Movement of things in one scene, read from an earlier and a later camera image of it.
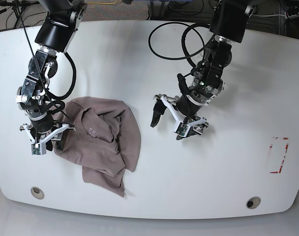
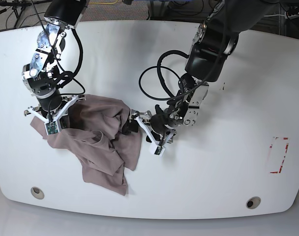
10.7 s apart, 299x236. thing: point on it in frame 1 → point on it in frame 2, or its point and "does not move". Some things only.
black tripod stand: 18,7 does not move
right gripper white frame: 181,128 → 133,126
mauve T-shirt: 106,140 does not move
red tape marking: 286,148 does not move
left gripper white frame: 39,147 → 53,127
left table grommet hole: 37,192 does not move
